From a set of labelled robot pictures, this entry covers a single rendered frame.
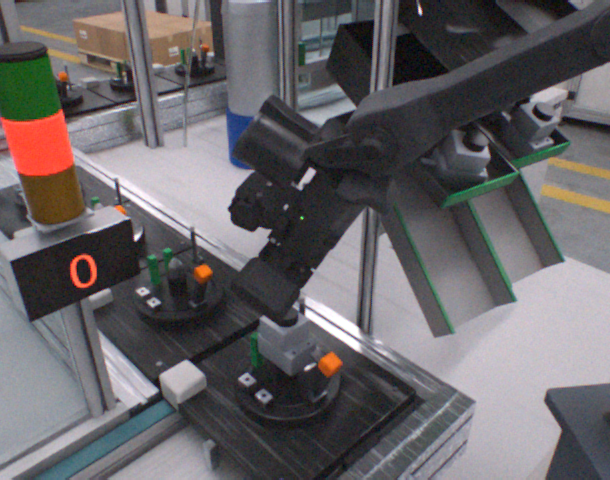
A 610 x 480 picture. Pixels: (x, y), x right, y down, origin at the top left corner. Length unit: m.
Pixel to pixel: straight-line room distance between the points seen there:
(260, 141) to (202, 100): 1.48
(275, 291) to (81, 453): 0.35
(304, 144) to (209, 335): 0.43
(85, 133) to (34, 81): 1.26
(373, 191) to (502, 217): 0.52
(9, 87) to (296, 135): 0.24
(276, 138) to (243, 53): 1.02
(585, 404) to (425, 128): 0.37
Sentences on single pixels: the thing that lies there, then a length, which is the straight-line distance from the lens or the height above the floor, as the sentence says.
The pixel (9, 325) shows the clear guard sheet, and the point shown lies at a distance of 0.69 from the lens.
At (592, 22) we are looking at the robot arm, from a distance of 0.46.
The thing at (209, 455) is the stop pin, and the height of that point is 0.96.
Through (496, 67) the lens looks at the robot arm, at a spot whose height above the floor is 1.42.
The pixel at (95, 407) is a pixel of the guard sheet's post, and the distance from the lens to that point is 0.79.
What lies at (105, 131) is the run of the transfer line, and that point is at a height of 0.91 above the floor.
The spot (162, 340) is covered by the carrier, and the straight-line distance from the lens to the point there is 0.87.
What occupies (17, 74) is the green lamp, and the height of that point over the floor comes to 1.40.
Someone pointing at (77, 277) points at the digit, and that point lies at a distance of 0.62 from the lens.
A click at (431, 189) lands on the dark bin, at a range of 0.74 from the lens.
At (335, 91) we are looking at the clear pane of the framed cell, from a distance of 1.76.
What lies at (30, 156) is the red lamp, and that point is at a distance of 0.57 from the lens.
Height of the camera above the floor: 1.53
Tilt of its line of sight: 32 degrees down
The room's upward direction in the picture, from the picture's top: straight up
